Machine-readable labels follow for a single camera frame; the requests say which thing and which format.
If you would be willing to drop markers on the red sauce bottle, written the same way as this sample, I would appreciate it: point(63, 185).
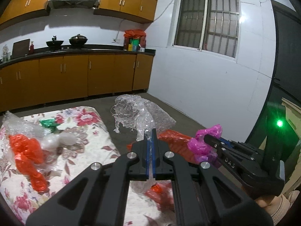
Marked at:
point(31, 49)

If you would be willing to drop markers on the red bag of groceries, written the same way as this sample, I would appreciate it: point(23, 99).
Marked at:
point(134, 40)

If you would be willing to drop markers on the floral tablecloth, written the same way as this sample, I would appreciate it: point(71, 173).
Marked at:
point(94, 144)

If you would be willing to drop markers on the magenta plastic bag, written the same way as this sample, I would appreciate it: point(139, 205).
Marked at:
point(203, 152)

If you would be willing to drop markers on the lower kitchen cabinets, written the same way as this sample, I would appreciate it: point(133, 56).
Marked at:
point(61, 78)

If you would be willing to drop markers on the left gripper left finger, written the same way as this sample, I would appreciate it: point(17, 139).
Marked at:
point(98, 195)

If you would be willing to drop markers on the green foil wrapper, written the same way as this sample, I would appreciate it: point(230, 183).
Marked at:
point(50, 124)

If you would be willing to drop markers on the barred window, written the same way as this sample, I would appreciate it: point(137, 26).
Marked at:
point(209, 25)

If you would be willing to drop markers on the glass jar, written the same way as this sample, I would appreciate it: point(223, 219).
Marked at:
point(6, 54)

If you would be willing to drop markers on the red trash basket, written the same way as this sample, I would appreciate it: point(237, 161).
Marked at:
point(160, 193)

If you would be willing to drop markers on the clear bubble wrap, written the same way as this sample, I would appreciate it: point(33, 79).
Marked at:
point(139, 114)

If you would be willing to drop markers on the dark door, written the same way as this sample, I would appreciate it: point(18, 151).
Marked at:
point(285, 82)

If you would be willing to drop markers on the black lidded wok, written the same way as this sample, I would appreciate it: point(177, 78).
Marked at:
point(78, 41)

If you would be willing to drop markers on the dark cutting board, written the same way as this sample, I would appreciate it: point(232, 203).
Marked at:
point(20, 48)

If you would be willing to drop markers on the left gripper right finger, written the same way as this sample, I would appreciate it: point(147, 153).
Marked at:
point(202, 194)

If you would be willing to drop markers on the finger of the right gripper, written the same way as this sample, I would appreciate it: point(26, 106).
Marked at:
point(233, 144)
point(228, 156)

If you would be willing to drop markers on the red plastic bag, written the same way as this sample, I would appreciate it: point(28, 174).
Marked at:
point(27, 154)

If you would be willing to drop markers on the clear plastic bag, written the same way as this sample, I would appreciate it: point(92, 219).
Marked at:
point(50, 142)

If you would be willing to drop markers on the black wok with handle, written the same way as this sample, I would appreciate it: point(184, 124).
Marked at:
point(54, 43)

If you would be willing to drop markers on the person's right hand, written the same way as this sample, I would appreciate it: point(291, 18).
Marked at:
point(269, 201)

